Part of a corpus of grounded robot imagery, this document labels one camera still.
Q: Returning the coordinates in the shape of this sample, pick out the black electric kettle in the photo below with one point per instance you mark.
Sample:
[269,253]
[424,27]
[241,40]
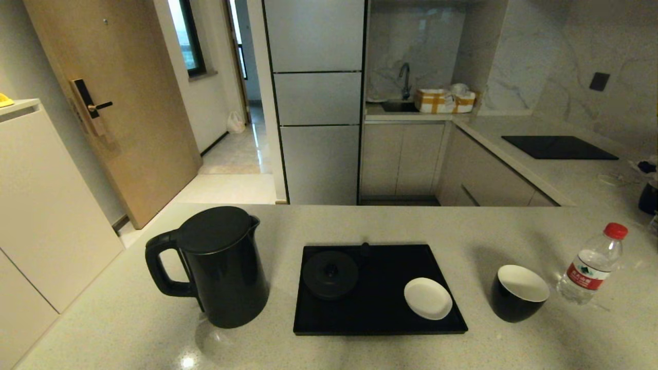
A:
[226,282]

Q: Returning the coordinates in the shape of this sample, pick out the black cup white inside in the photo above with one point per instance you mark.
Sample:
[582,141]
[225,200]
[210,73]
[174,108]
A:
[514,306]

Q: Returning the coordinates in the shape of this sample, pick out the clear bottle red cap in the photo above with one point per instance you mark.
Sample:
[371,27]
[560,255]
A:
[588,272]

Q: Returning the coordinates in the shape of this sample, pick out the black round kettle base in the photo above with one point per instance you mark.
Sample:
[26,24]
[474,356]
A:
[330,275]

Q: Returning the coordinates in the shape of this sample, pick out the beige kitchen base cabinets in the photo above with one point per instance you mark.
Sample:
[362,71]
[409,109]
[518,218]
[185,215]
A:
[401,159]

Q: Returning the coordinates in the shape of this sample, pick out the tall grey refrigerator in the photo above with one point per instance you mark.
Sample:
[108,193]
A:
[318,97]

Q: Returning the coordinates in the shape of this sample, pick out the kitchen sink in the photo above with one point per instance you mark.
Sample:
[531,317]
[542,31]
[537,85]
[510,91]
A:
[398,107]

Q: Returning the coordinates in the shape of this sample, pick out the white plastic bag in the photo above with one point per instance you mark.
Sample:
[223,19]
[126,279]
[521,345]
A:
[236,124]

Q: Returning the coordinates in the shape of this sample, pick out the dark kitchen faucet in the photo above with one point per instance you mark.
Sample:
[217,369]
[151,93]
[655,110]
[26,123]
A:
[407,85]

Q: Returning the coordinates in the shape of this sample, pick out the yellow checked cloth box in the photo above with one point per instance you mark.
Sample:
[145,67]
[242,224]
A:
[465,102]
[432,102]

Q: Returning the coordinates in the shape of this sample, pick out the black rectangular tray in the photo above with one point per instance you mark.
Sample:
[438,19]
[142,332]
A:
[380,318]

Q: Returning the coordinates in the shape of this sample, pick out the white saucer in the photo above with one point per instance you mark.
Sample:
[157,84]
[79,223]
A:
[428,299]

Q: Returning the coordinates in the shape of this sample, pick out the dark-framed window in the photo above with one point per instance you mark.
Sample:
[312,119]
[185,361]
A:
[191,36]

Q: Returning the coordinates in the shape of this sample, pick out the light wooden door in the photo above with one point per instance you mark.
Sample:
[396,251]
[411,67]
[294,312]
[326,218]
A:
[133,128]

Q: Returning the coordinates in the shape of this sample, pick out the black induction cooktop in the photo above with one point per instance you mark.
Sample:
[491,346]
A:
[558,147]

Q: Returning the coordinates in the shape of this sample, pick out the white side cabinet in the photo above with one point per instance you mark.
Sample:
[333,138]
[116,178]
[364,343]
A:
[46,205]

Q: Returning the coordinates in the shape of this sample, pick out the small black gadget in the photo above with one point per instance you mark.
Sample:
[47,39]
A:
[649,166]

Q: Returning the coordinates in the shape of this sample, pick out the dark blue jar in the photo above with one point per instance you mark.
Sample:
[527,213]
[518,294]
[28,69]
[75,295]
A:
[650,200]

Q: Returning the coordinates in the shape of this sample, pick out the small yellow object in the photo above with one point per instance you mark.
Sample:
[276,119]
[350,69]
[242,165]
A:
[4,100]

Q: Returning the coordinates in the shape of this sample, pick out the dark wall socket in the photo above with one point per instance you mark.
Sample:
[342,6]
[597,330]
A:
[599,81]

